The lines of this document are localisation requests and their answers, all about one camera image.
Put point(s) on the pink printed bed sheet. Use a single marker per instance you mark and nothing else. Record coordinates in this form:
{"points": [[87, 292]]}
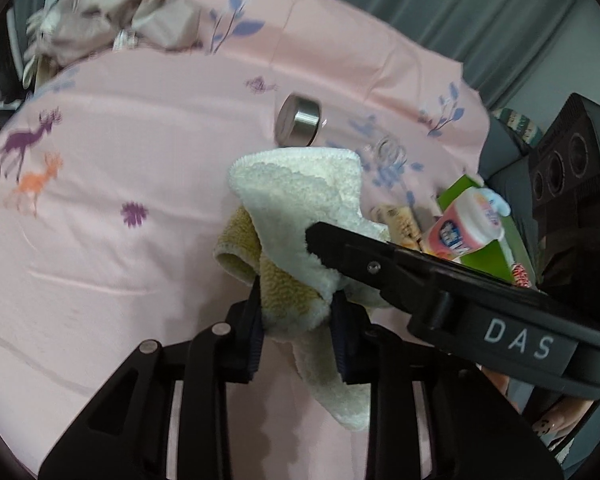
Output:
{"points": [[130, 210]]}

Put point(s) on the red white printed packet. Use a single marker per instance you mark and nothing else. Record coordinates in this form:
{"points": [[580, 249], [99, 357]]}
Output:
{"points": [[521, 275]]}

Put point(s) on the clear glass jar metal lid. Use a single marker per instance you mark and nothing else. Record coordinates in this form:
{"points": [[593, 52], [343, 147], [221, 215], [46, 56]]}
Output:
{"points": [[300, 120]]}

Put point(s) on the dark grey sofa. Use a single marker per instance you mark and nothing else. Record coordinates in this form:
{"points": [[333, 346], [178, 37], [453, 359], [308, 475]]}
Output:
{"points": [[500, 165]]}

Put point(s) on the cream fleece towel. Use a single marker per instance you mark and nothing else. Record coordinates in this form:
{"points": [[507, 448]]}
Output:
{"points": [[300, 185]]}

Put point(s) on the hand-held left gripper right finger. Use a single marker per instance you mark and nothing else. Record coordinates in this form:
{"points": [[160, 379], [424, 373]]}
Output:
{"points": [[342, 347]]}

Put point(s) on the patterned cushion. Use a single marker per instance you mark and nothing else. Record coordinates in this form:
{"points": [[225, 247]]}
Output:
{"points": [[520, 127]]}

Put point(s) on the grey curtain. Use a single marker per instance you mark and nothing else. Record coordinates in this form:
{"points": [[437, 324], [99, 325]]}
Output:
{"points": [[430, 10]]}

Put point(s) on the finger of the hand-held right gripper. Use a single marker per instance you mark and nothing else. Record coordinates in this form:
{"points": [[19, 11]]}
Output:
{"points": [[350, 255]]}

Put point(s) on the yellow tissue pack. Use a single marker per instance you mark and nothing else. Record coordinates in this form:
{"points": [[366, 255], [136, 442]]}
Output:
{"points": [[400, 220]]}

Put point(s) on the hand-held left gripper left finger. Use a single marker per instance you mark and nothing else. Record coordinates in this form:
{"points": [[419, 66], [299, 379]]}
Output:
{"points": [[254, 340]]}

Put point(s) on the pink gum jar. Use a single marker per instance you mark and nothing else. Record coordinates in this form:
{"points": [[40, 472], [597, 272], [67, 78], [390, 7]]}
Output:
{"points": [[460, 230]]}

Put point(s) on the crumpled pale pink cloth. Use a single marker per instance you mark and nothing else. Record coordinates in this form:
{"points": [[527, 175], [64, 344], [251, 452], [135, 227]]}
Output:
{"points": [[105, 15]]}

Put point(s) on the person's right hand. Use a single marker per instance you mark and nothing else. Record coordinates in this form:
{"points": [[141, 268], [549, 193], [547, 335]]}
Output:
{"points": [[555, 420]]}

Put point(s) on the green box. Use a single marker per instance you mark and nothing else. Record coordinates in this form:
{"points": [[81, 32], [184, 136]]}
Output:
{"points": [[485, 260]]}

